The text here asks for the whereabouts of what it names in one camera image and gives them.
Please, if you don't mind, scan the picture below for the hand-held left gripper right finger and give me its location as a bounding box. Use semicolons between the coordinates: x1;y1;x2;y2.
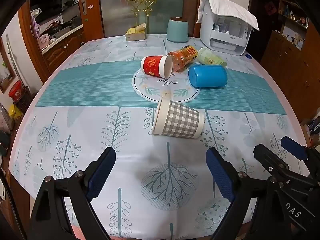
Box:
205;147;291;240

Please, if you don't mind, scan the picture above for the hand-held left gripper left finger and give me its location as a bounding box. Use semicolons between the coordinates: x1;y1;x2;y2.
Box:
29;147;117;240

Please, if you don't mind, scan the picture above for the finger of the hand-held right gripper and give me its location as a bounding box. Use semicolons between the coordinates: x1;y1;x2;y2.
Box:
253;144;313;181
280;136;320;160

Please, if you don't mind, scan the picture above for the grey checked paper cup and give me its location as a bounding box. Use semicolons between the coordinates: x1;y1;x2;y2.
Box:
151;98;205;139

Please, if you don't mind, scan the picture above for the blue plastic cup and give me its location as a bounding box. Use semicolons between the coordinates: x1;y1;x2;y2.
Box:
188;64;228;89

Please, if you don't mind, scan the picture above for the red paper cup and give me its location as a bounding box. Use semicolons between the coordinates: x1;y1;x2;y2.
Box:
140;55;174;79

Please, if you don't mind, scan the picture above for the teal tree-print tablecloth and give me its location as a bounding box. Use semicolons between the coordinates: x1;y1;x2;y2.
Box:
8;33;311;238

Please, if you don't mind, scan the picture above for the wooden shelf cabinet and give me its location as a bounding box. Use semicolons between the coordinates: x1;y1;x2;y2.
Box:
259;0;320;121

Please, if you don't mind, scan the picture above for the yellow round container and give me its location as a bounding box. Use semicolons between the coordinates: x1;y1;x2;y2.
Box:
9;104;23;120

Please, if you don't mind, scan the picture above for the pale green bottle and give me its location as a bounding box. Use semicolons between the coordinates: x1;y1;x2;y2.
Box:
196;47;228;68

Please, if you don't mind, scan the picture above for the red round tin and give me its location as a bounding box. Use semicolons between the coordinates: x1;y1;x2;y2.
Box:
8;80;25;102

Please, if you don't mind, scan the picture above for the orange plastic bottle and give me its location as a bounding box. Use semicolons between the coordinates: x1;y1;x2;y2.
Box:
167;45;198;72

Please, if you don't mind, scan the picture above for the white countertop appliance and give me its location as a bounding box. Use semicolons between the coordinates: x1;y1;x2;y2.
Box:
199;4;253;56

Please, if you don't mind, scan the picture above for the wooden kitchen cabinet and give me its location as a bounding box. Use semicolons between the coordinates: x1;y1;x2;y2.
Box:
41;27;86;73

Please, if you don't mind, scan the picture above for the yellow tissue box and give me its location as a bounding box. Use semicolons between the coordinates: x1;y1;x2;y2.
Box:
125;23;148;41

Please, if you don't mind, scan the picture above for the light blue canister brown lid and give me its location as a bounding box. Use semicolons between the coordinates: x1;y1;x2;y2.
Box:
166;17;190;43

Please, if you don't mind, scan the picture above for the white towel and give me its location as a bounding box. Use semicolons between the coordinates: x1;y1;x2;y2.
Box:
196;0;261;32

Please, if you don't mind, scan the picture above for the pink hanging cloth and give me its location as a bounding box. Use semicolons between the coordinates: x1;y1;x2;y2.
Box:
30;12;41;38

